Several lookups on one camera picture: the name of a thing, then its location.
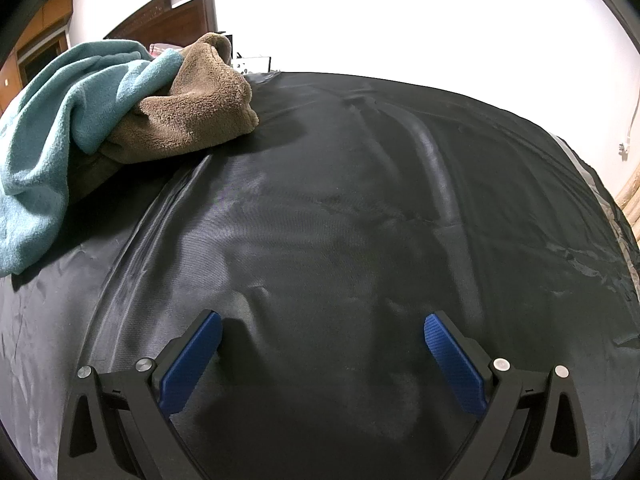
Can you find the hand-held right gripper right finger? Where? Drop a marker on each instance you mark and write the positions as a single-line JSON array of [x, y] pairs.
[[457, 370]]

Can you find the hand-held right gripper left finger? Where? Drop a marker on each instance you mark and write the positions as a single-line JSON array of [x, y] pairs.
[[187, 370]]

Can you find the blue knit sweater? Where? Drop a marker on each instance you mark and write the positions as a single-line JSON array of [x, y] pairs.
[[55, 125]]

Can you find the black cloth cover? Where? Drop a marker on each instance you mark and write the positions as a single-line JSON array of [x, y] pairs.
[[350, 200]]

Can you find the brown fleece garment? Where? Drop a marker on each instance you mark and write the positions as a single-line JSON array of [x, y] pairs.
[[200, 105]]

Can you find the dark wooden headboard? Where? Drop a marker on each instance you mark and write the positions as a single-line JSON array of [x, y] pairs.
[[170, 15]]

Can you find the wooden wardrobe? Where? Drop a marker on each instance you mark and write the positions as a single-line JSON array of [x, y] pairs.
[[37, 40]]

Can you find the white wall socket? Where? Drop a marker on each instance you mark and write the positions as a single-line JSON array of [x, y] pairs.
[[623, 148]]

